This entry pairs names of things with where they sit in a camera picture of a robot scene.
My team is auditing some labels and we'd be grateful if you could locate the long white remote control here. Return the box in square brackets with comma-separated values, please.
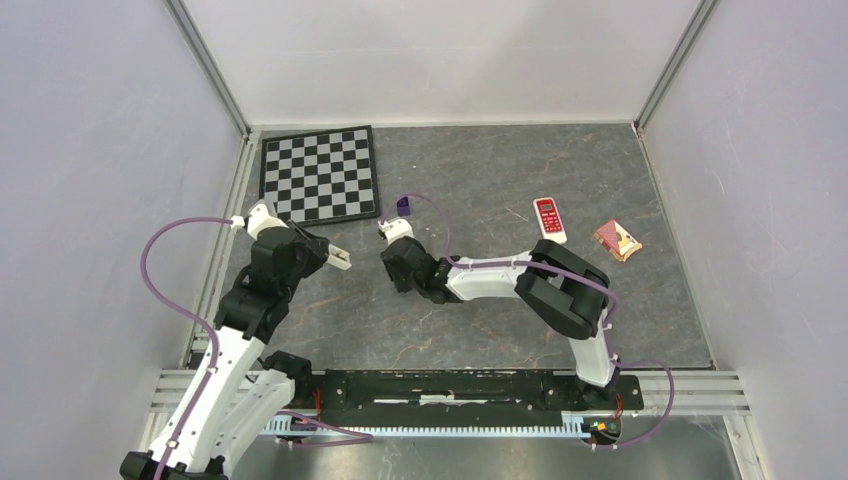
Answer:
[326, 244, 352, 271]

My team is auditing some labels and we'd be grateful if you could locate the red white remote control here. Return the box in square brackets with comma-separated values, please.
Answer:
[533, 197, 568, 245]

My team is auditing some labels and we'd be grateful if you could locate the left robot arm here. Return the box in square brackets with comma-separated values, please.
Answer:
[119, 217, 350, 479]

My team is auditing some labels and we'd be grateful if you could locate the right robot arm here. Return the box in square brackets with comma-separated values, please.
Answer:
[381, 237, 618, 408]

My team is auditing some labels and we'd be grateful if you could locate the black white chessboard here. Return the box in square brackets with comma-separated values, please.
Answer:
[259, 125, 382, 226]

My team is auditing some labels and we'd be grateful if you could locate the purple cube block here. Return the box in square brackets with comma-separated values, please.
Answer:
[396, 196, 411, 217]

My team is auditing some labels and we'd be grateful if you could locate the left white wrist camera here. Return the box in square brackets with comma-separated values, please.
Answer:
[230, 200, 288, 240]

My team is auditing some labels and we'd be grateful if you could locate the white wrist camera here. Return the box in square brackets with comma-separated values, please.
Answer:
[230, 200, 288, 240]
[378, 217, 415, 245]

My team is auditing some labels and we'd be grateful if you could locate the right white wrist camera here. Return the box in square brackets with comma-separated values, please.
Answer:
[378, 217, 415, 245]

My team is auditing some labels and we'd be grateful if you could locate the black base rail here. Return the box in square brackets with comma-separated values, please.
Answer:
[287, 369, 645, 428]

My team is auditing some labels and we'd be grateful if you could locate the white toothed cable duct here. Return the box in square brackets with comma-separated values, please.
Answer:
[260, 414, 590, 439]

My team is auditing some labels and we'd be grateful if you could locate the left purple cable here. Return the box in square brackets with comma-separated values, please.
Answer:
[139, 216, 234, 480]

